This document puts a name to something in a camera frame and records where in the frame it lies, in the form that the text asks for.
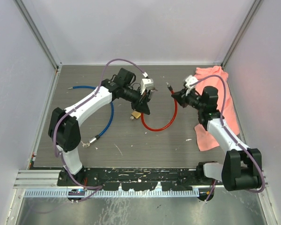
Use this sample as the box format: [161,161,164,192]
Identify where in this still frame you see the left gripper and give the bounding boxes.
[121,85,150,114]

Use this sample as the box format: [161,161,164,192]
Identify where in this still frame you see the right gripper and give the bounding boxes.
[171,86,205,111]

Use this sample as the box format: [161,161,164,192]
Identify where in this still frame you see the red cable lock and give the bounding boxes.
[140,82,178,132]

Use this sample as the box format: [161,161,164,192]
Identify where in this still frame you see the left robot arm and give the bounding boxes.
[48,68,155,186]

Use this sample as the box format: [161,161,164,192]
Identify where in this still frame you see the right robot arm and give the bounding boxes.
[171,86,265,193]

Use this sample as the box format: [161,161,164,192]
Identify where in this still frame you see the blue lock keys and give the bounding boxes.
[81,141,90,148]

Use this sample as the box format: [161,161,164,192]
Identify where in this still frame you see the brass padlock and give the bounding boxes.
[130,111,141,120]

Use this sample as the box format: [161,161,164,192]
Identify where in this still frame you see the pink cloth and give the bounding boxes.
[194,66,240,151]

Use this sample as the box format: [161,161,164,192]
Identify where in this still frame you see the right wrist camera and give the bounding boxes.
[184,75,198,90]

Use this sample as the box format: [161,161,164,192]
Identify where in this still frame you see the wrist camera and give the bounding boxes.
[184,75,198,90]
[140,78,155,94]

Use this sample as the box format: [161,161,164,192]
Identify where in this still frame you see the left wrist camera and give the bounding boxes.
[140,78,155,94]

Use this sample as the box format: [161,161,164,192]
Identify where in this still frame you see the blue cable lock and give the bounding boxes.
[67,85,115,144]

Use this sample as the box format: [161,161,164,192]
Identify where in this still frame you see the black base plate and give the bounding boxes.
[57,166,225,192]

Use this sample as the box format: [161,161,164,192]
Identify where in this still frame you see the slotted cable duct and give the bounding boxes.
[24,187,200,198]

